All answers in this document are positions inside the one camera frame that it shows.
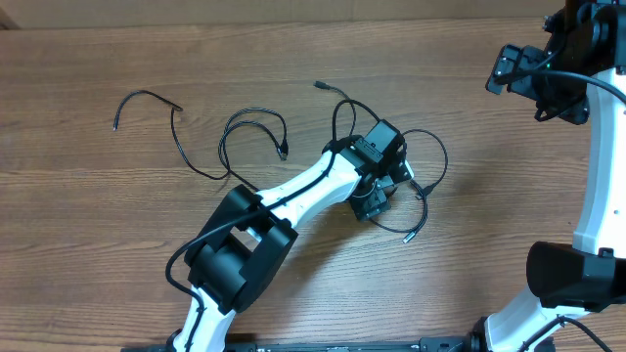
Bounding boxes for black USB cable long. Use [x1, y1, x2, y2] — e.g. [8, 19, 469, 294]
[370, 128, 450, 244]

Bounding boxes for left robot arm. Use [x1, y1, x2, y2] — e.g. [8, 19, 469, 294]
[166, 119, 414, 351]

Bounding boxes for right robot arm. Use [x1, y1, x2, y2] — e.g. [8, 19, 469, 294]
[465, 1, 625, 351]

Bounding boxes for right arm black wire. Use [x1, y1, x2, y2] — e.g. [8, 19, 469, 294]
[493, 28, 626, 123]

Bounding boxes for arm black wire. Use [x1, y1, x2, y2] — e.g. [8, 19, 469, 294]
[493, 28, 626, 123]
[163, 97, 382, 352]

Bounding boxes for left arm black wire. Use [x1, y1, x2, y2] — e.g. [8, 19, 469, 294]
[163, 97, 382, 352]

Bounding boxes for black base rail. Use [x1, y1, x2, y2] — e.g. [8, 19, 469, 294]
[121, 335, 557, 352]

